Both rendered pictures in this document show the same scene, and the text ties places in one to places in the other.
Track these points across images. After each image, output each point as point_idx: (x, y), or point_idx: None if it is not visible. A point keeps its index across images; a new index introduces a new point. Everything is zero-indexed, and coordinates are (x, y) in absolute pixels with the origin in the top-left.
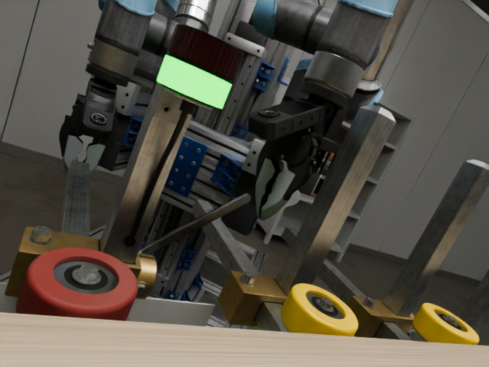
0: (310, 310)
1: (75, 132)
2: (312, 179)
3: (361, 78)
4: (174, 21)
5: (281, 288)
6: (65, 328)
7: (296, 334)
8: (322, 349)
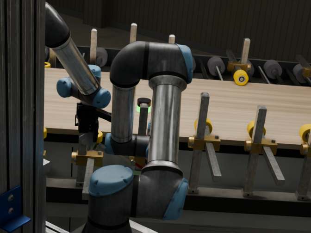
0: (101, 132)
1: None
2: None
3: None
4: (133, 135)
5: (86, 152)
6: None
7: (108, 131)
8: (104, 129)
